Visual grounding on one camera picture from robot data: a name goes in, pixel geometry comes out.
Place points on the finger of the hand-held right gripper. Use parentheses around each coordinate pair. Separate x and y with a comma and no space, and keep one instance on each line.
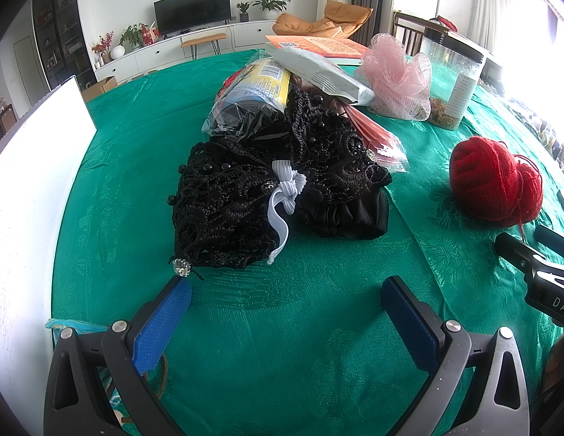
(557,243)
(518,252)

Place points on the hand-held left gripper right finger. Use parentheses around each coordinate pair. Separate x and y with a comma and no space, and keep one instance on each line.
(411,322)

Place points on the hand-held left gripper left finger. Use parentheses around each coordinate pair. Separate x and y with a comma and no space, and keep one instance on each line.
(161,322)

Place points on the red yarn ball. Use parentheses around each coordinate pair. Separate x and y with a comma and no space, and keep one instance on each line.
(486,177)

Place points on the black satin cloth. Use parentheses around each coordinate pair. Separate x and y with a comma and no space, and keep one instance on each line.
(350,215)

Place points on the black beaded lace garment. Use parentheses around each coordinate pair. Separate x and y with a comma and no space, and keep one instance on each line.
(222,209)

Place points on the white elastic band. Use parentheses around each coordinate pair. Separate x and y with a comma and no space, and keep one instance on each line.
(282,209)

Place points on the pink mesh bath sponge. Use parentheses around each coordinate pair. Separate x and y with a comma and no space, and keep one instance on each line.
(395,77)

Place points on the clear bag with yellow label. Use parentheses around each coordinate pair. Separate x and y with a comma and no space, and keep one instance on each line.
(254,91)

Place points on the grey white soft packet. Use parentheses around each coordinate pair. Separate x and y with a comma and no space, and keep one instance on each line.
(318,72)

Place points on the green patterned tablecloth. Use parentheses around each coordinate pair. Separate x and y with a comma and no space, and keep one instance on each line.
(286,349)

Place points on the bundle of red envelopes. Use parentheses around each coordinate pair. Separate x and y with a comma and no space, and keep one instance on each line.
(377,136)

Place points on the clear container with black lid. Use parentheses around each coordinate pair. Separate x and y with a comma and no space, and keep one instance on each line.
(459,77)

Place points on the white foam board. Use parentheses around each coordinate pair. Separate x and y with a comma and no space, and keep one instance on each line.
(32,190)

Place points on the cardboard box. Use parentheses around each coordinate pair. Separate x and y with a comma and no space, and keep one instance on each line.
(102,88)

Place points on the dark wooden chair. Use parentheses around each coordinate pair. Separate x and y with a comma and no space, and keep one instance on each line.
(407,32)

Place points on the white window curtain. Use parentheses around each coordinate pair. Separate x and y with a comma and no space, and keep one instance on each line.
(486,4)

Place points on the white television cabinet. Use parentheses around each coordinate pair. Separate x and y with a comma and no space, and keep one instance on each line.
(150,57)

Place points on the white vase with red flowers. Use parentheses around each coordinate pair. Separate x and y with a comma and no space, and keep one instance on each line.
(117,51)

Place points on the orange book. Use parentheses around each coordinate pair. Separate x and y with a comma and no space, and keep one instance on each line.
(327,45)

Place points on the white door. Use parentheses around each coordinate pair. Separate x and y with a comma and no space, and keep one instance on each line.
(26,72)

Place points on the wooden bench with metal legs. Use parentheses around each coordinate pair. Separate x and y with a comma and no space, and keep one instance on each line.
(204,38)

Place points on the red gift box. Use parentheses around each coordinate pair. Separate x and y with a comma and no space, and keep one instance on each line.
(150,35)

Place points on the bushy potted plant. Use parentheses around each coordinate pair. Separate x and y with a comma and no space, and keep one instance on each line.
(131,35)

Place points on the orange lounge chair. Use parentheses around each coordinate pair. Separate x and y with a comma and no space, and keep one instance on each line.
(341,16)

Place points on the dark display shelf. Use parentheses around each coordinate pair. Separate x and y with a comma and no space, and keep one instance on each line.
(63,32)

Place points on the black curved television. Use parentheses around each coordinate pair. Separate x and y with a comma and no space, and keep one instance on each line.
(193,9)

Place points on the small potted plant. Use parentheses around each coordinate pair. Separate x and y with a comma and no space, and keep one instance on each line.
(243,11)

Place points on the large green potted plant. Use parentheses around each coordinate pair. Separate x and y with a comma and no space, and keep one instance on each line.
(270,2)

